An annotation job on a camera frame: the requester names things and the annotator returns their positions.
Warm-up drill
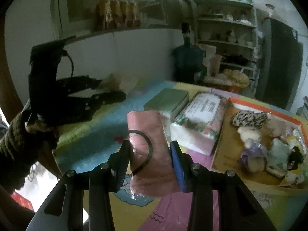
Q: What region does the pink cloth pack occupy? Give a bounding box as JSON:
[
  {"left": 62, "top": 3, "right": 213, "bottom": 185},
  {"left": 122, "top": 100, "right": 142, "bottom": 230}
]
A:
[{"left": 127, "top": 110, "right": 180, "bottom": 197}]

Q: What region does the bear doll purple dress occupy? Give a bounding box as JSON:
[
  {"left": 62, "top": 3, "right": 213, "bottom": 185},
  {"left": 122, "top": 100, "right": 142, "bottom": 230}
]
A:
[{"left": 238, "top": 127, "right": 268, "bottom": 173}]

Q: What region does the leopard print plush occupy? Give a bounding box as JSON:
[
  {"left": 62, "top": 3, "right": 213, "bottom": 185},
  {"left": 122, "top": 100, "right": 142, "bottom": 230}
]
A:
[{"left": 231, "top": 110, "right": 268, "bottom": 129}]

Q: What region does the pale green towel pack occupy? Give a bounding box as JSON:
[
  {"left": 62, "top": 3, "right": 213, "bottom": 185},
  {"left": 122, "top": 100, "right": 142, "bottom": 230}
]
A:
[{"left": 266, "top": 138, "right": 290, "bottom": 178}]

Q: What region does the white floral cloth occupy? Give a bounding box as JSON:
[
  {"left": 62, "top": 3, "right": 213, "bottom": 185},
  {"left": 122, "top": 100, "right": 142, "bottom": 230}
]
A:
[{"left": 97, "top": 73, "right": 138, "bottom": 94}]

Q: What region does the left hand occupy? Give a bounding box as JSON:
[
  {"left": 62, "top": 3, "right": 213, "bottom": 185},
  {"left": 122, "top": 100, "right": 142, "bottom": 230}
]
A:
[{"left": 25, "top": 114, "right": 59, "bottom": 134}]

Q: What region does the orange rimmed cardboard tray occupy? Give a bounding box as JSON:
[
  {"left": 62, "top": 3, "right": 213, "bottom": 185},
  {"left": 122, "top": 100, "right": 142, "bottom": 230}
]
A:
[{"left": 210, "top": 98, "right": 307, "bottom": 196}]

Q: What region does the floral tissue pack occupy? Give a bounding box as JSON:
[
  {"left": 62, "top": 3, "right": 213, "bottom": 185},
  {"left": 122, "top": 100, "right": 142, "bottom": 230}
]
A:
[{"left": 170, "top": 92, "right": 229, "bottom": 155}]

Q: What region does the green tissue box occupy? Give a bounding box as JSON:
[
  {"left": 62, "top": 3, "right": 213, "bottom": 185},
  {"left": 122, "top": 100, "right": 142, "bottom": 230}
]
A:
[{"left": 144, "top": 88, "right": 189, "bottom": 121}]

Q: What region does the orange drink bottles row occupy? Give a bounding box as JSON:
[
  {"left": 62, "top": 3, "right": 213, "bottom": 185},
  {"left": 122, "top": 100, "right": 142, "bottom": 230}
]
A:
[{"left": 95, "top": 0, "right": 141, "bottom": 31}]

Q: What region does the dark refrigerator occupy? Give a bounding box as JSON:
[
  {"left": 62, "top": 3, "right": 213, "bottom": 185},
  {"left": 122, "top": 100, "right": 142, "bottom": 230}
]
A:
[{"left": 255, "top": 18, "right": 303, "bottom": 110}]

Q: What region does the metal shelf rack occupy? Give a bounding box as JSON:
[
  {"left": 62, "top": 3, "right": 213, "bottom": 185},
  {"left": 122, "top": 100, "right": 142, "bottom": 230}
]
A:
[{"left": 192, "top": 0, "right": 260, "bottom": 89}]

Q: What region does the glass jar on fridge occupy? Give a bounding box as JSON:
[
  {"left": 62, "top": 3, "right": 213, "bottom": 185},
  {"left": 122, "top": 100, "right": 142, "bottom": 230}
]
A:
[{"left": 265, "top": 4, "right": 276, "bottom": 18}]

